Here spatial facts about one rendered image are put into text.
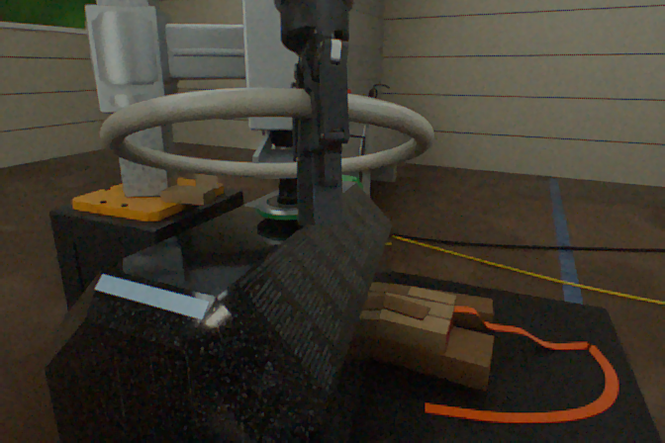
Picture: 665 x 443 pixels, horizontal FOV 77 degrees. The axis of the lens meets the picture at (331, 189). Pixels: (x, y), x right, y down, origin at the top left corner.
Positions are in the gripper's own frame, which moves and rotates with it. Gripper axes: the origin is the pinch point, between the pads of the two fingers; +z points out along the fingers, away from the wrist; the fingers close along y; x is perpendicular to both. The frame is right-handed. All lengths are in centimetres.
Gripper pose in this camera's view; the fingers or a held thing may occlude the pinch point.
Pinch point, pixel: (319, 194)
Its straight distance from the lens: 44.1
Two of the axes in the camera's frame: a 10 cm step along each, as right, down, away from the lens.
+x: -9.5, -0.1, -3.2
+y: -3.2, 1.0, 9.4
